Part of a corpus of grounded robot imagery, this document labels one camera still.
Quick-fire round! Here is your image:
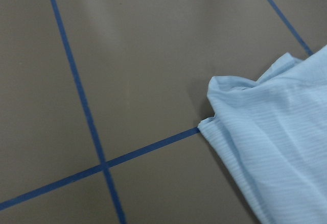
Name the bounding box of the brown paper table cover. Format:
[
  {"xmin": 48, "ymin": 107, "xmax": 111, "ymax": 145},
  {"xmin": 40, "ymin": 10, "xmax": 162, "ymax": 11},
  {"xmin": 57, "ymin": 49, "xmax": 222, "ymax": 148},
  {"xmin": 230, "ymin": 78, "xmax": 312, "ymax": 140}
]
[{"xmin": 1, "ymin": 0, "xmax": 326, "ymax": 223}]

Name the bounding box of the light blue button-up shirt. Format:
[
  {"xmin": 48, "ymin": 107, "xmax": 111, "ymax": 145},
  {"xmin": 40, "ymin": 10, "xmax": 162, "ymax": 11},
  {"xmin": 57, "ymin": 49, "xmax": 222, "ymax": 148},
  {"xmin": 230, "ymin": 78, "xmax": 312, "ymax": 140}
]
[{"xmin": 198, "ymin": 47, "xmax": 326, "ymax": 223}]

